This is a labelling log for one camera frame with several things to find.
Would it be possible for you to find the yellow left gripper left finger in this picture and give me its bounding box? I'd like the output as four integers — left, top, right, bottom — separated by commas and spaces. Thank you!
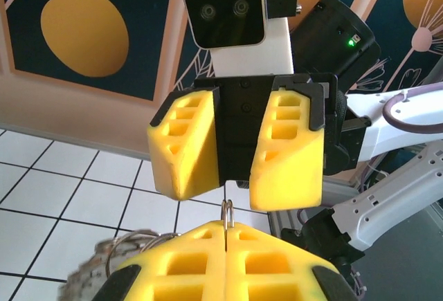
91, 220, 228, 301

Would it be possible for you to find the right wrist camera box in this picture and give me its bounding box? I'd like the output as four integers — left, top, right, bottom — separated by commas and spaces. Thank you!
180, 0, 302, 77

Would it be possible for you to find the silver split key ring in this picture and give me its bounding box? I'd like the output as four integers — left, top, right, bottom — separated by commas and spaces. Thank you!
221, 199, 237, 230

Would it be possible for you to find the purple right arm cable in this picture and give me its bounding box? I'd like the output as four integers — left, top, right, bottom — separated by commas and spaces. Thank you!
381, 84, 443, 135

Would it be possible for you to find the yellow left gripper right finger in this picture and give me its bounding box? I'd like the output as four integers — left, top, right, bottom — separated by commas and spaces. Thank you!
226, 222, 358, 301

